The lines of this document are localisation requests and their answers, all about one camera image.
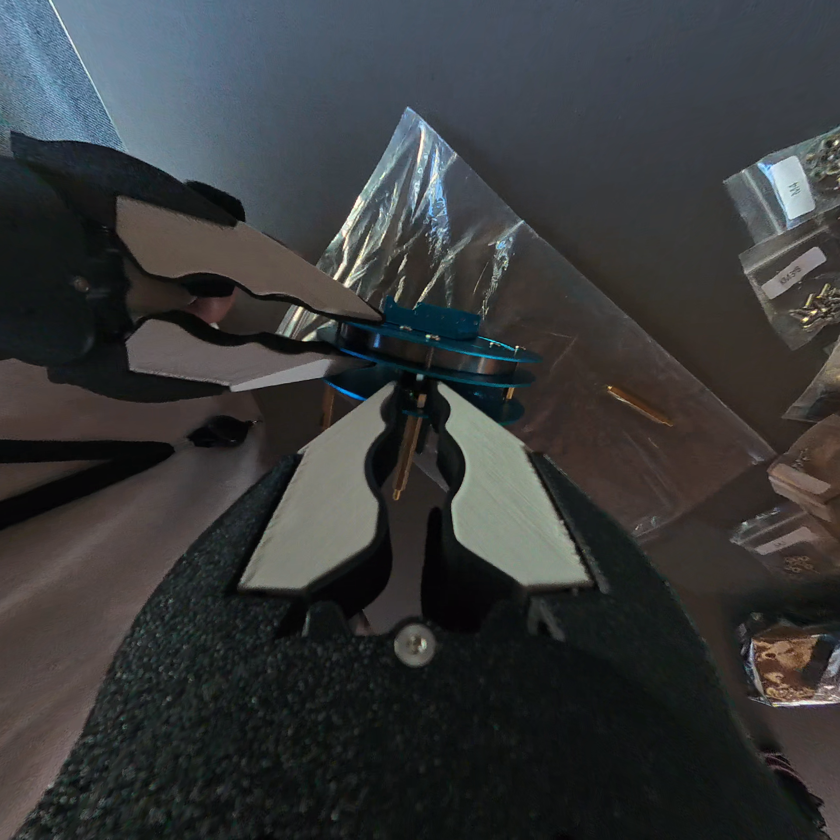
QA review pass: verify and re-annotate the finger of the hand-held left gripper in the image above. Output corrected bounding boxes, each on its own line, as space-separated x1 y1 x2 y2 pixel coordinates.
113 193 387 325
123 315 361 396

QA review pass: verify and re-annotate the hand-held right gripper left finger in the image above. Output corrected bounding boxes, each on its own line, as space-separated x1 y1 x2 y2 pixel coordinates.
236 382 400 599

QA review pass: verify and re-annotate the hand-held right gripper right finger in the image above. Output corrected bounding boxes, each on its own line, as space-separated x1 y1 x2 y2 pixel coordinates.
435 382 597 597

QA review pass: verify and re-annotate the brass standoff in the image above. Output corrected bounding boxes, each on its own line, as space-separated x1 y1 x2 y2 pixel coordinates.
607 386 676 429

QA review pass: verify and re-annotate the blue round base assembly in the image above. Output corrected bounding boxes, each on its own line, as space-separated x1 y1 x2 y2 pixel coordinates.
315 295 544 504

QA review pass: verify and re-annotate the grey desk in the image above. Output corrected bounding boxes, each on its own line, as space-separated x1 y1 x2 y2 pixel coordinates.
51 0 840 788

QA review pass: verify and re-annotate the person's left hand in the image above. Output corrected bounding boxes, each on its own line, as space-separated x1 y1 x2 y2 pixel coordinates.
185 289 238 326

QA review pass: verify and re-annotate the person's light garment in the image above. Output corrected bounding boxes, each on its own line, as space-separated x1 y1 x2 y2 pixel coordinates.
0 357 309 840

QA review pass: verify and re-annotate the large clear plastic bag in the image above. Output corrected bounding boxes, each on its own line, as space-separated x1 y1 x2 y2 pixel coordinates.
276 107 778 546

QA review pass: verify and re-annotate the pile of small screw bags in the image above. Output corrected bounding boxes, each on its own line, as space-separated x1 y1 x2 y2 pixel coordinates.
722 125 840 710

